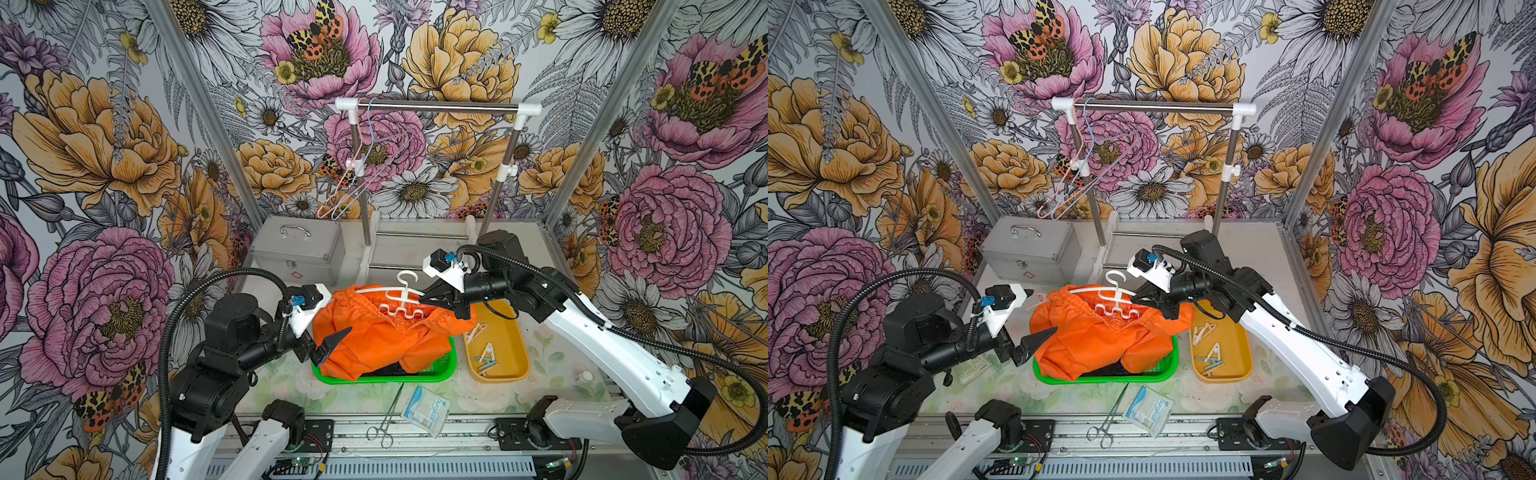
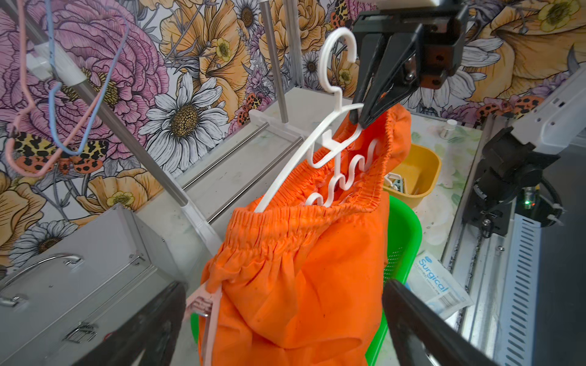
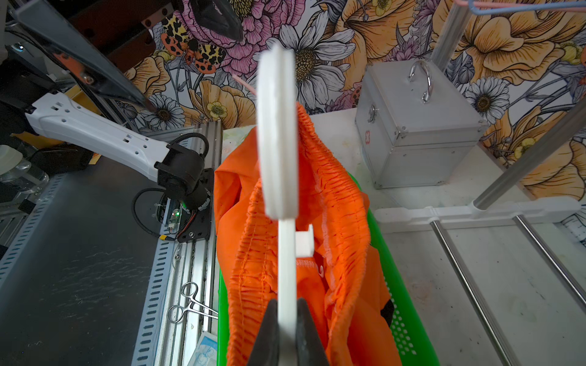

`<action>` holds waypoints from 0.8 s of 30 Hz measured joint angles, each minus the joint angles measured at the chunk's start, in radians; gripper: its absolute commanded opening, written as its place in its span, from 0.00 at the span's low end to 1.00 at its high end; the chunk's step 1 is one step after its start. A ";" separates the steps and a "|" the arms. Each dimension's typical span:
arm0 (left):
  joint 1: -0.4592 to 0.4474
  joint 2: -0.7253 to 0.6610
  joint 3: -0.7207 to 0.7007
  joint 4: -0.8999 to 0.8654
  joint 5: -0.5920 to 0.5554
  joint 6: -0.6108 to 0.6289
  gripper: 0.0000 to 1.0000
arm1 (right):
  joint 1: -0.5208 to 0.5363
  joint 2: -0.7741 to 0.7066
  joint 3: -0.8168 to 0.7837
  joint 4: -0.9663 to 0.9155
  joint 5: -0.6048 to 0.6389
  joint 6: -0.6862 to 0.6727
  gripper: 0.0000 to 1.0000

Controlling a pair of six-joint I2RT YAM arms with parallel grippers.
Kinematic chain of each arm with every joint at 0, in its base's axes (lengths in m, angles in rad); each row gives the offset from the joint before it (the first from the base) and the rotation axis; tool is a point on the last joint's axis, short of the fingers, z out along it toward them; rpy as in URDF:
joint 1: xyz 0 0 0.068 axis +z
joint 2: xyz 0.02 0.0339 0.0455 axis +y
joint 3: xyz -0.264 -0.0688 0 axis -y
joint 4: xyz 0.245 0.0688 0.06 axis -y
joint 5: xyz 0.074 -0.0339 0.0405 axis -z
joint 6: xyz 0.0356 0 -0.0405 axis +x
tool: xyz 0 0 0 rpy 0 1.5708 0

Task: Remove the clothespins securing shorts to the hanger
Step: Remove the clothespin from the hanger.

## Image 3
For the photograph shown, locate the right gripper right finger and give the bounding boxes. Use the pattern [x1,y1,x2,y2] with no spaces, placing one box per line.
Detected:
[296,298,329,366]

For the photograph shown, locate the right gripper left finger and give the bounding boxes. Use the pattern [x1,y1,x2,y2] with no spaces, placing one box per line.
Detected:
[247,299,279,366]

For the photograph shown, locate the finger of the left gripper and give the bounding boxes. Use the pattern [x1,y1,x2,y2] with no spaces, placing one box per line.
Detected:
[189,0,244,41]

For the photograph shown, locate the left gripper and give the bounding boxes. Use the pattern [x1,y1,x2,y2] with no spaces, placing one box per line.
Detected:
[13,1,154,111]

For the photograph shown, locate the orange shorts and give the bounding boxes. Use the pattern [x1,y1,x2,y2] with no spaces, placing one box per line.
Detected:
[214,108,401,365]

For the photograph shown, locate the white hanger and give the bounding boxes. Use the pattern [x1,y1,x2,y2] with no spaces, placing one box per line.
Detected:
[256,45,299,365]

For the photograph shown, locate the pink hanger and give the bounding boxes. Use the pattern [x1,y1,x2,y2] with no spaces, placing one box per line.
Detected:
[455,1,585,10]

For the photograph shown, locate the blue hanger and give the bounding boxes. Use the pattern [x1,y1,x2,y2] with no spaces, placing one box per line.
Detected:
[462,2,585,16]

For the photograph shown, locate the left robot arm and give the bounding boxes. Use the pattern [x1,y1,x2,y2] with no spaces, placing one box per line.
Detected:
[1,1,211,210]

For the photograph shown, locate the surgical mask packet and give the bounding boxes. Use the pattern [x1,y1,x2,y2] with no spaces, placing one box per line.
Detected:
[188,332,218,366]

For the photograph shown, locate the metal surgical scissors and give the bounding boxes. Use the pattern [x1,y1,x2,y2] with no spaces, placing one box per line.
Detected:
[166,282,219,324]

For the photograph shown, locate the green plastic basket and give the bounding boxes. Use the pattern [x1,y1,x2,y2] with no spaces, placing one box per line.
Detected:
[221,176,438,365]

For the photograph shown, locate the silver metal case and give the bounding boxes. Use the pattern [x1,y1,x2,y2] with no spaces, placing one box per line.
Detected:
[355,60,488,189]

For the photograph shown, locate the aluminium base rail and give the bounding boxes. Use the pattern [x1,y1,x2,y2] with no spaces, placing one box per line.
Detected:
[130,120,225,366]

